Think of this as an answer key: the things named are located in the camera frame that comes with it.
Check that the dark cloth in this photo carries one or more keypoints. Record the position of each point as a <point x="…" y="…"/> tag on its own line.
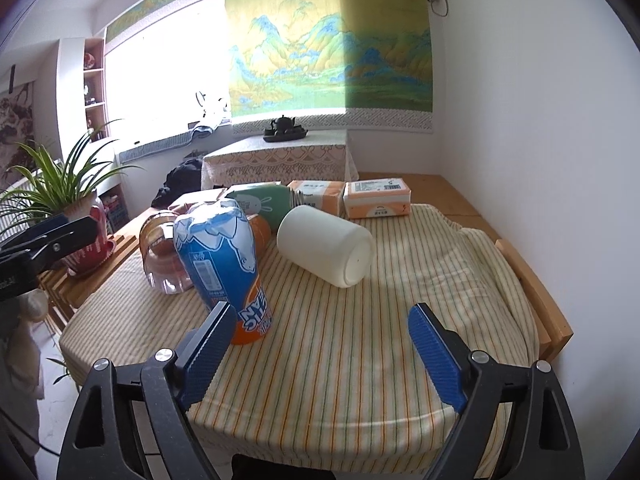
<point x="176" y="180"/>

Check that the green rabbit print tissue pack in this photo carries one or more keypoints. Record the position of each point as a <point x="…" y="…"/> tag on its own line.
<point x="260" y="201"/>

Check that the white cup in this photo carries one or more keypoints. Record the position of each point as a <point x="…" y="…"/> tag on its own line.
<point x="325" y="247"/>

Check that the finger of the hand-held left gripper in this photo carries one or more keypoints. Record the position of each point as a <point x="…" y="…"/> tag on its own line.
<point x="55" y="245"/>

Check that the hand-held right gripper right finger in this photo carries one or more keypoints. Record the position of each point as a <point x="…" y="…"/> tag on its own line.
<point x="441" y="355"/>

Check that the clear plastic jar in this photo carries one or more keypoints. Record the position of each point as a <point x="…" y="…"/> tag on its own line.
<point x="162" y="255"/>

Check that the white bookshelf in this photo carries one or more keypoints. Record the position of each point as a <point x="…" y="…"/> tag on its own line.
<point x="85" y="90"/>

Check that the striped table cloth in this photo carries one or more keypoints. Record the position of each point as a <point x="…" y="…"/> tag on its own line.
<point x="350" y="340"/>

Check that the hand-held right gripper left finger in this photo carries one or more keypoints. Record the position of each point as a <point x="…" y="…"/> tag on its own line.
<point x="206" y="355"/>

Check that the wooden table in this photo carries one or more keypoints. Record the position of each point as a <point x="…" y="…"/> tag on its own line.
<point x="530" y="285"/>

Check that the blue white towel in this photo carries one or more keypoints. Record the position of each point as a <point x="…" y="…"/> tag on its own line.
<point x="206" y="128"/>

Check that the lace covered side table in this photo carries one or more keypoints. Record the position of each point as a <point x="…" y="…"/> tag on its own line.
<point x="280" y="162"/>

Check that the ink painting wall scroll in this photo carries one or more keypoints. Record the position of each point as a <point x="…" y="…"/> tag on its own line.
<point x="15" y="130"/>

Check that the orange soda bottle blue label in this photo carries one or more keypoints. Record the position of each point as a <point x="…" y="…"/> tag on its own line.
<point x="225" y="265"/>

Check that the orange white tissue pack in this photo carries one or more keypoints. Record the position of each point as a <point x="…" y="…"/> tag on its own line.
<point x="377" y="200"/>
<point x="320" y="198"/>

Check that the wooden slatted bench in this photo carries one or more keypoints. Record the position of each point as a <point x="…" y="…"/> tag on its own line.
<point x="80" y="280"/>

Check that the black teapot set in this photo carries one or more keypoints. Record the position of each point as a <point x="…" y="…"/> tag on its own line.
<point x="285" y="128"/>

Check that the landscape print roller blind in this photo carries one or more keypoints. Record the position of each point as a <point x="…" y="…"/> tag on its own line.
<point x="325" y="45"/>

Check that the potted spider plant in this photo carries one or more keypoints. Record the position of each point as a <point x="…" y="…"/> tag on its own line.
<point x="65" y="195"/>

